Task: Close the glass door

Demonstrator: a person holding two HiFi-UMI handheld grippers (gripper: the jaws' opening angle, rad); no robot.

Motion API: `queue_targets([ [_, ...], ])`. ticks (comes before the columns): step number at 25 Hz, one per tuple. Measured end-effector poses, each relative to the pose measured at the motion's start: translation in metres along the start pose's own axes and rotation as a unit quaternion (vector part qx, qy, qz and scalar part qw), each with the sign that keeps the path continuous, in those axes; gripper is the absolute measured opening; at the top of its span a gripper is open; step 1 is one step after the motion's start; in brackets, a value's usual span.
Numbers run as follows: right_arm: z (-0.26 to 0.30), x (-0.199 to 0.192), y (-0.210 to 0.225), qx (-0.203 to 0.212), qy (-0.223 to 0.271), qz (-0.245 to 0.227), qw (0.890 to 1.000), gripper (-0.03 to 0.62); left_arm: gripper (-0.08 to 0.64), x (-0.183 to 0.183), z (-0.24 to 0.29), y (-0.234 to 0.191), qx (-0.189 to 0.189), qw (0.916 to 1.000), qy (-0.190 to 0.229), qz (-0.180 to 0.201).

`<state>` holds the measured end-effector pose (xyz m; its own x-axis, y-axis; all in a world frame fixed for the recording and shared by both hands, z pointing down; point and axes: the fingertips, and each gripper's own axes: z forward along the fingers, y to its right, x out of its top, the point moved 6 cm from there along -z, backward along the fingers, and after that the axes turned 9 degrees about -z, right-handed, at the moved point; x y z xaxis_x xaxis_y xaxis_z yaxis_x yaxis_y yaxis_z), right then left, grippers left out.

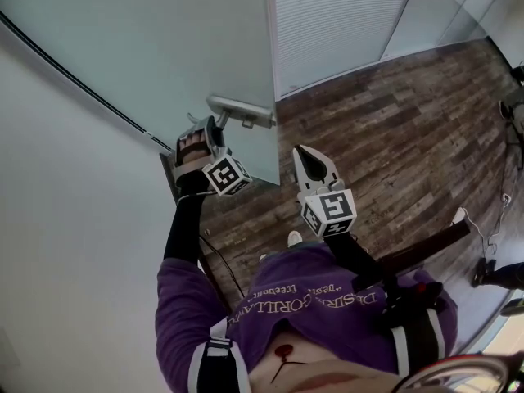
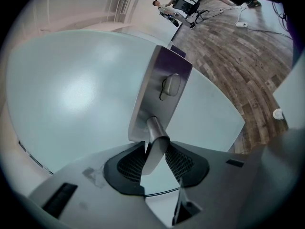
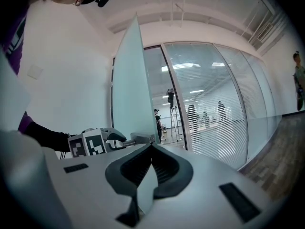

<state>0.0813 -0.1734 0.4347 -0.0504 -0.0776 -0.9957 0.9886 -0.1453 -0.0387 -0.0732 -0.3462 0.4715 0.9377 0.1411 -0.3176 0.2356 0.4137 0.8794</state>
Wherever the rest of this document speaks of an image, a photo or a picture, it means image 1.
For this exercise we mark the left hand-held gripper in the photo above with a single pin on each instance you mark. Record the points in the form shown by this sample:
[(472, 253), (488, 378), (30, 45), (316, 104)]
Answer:
[(227, 176)]

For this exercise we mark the person's left forearm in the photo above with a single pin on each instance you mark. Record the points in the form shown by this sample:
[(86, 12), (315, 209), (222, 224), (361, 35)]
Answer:
[(184, 227)]

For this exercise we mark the person's left hand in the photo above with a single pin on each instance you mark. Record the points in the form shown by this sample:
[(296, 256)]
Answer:
[(194, 141)]

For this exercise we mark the small white plug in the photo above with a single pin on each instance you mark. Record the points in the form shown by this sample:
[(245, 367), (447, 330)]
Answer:
[(507, 198)]

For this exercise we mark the frosted glass door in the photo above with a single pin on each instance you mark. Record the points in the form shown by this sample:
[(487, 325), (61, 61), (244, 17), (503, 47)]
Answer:
[(143, 55)]

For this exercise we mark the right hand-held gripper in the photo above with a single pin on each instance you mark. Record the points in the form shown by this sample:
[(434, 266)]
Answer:
[(333, 211)]

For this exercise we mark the person's right white shoe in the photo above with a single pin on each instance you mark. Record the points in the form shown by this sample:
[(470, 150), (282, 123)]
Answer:
[(294, 238)]

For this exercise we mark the glass partition with blinds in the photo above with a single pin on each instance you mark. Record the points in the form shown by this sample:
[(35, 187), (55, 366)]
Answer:
[(327, 27)]

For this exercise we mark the person's face and neck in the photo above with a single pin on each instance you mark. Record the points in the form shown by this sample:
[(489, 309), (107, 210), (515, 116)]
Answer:
[(327, 371)]

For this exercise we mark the person's right forearm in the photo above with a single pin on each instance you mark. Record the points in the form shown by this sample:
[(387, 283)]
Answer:
[(352, 256)]

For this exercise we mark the person's eyeglasses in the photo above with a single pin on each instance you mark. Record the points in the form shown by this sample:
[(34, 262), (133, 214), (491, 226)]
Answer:
[(454, 369)]

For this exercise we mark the purple printed shirt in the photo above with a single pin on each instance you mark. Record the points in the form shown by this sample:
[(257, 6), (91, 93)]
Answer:
[(319, 322)]

